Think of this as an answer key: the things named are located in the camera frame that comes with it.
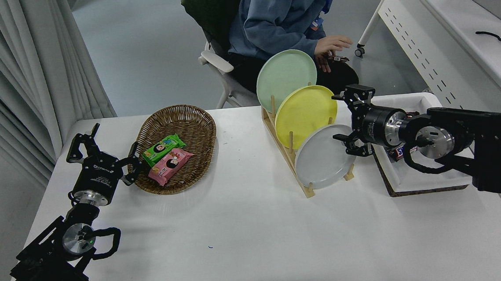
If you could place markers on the person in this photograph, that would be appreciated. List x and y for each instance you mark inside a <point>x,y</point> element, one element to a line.
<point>268,16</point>

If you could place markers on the wooden plate rack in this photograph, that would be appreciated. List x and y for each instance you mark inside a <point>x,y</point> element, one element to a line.
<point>284,147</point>

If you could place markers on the pink snack pack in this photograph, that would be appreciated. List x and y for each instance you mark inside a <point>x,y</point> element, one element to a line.
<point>170,165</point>

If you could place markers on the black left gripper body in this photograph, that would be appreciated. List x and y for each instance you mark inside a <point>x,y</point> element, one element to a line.
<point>97,177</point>

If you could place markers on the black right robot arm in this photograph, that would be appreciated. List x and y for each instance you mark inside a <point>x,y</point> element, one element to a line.
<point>498,149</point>

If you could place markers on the grey plate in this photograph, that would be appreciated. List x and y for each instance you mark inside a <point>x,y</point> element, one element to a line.
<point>322,159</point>

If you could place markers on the white office chair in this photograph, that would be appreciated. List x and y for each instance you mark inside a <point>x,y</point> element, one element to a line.
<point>216,60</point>

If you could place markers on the green snack pack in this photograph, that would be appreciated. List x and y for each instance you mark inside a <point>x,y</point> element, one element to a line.
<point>163,149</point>

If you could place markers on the pale green plate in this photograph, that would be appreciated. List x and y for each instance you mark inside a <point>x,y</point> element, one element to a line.
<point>283,74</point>

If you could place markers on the person's right hand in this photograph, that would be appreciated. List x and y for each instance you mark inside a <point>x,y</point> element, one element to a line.
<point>332,44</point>

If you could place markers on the white curtain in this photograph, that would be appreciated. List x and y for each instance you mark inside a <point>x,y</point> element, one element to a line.
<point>16,64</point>

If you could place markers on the brown wicker basket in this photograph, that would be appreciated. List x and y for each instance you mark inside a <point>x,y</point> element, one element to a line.
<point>188,127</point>

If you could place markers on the white tray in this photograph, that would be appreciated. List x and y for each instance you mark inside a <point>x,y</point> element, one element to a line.
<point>412,177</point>

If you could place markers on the yellow plate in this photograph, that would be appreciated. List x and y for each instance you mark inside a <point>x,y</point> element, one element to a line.
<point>306,112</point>

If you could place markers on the white desk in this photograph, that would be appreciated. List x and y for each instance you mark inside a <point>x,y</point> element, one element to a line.
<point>447,56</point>

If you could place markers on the person's left hand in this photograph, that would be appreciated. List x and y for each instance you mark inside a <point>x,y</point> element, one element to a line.
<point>323,64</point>

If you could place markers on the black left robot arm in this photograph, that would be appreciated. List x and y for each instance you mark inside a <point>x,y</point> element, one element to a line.
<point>43,269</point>

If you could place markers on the brown snickers bar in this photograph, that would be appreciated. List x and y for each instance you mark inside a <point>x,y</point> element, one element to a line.
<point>399,151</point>

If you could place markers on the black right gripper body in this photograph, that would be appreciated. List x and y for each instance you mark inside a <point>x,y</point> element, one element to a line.
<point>372,126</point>

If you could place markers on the dark snack bar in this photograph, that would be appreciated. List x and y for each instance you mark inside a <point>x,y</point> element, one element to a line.
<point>339,58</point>

